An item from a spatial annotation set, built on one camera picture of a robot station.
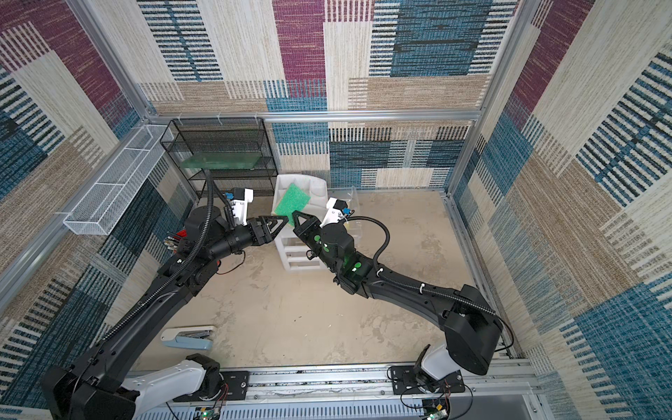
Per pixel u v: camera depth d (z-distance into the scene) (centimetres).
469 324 42
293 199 72
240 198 63
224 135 102
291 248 85
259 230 61
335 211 67
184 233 91
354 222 68
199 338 80
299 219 71
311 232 64
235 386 73
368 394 73
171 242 85
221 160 97
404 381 73
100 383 38
